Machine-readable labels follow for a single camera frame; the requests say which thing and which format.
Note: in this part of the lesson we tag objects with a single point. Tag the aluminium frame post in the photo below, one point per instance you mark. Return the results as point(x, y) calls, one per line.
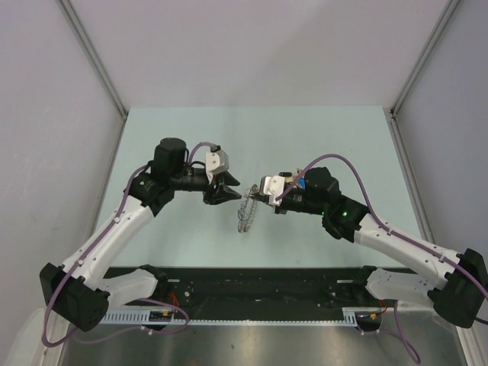
point(88, 48)
point(441, 26)

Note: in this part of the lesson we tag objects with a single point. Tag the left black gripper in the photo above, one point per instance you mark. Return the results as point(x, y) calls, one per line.
point(211, 196)

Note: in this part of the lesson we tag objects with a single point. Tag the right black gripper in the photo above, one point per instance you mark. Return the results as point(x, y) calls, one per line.
point(280, 210)

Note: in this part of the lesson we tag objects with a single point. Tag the left aluminium frame post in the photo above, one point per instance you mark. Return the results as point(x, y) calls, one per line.
point(88, 48)

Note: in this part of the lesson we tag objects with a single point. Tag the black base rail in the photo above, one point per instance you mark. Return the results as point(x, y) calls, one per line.
point(265, 294)

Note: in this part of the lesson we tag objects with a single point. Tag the right aluminium frame post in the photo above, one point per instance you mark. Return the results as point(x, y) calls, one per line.
point(441, 26)

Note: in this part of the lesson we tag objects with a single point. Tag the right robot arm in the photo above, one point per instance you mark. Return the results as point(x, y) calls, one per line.
point(453, 284)

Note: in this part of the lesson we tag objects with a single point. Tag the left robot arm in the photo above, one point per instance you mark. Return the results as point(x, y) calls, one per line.
point(77, 290)

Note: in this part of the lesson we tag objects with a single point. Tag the round metal keyring disc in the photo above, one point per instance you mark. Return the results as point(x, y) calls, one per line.
point(247, 210)

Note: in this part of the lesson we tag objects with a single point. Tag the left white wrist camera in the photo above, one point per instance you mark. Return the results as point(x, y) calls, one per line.
point(216, 162)

